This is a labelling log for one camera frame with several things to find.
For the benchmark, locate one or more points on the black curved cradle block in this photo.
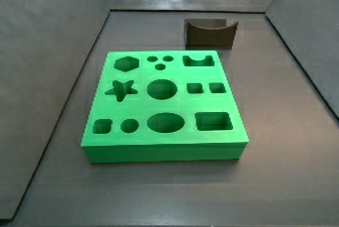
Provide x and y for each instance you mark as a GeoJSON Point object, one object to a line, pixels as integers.
{"type": "Point", "coordinates": [210, 34]}

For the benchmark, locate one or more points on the green shape sorter block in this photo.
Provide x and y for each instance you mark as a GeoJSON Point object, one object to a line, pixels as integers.
{"type": "Point", "coordinates": [164, 108]}

